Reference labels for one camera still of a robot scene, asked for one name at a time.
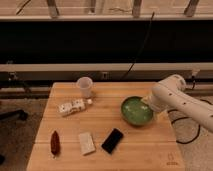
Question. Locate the white rectangular block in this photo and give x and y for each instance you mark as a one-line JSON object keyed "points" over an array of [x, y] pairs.
{"points": [[86, 143]]}

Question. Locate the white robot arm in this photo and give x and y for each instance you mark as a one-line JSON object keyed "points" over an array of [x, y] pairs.
{"points": [[170, 92]]}

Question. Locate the black rectangular phone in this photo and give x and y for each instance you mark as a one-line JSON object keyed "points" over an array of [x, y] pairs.
{"points": [[112, 140]]}

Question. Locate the black office chair base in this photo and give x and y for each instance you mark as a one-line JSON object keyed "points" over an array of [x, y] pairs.
{"points": [[20, 114]]}

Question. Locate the green ceramic bowl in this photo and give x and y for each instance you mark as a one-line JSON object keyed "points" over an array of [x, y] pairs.
{"points": [[136, 112]]}

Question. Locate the dark red oblong object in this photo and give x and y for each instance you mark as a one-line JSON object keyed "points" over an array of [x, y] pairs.
{"points": [[55, 144]]}

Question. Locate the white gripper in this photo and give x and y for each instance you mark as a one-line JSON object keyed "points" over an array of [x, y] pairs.
{"points": [[154, 104]]}

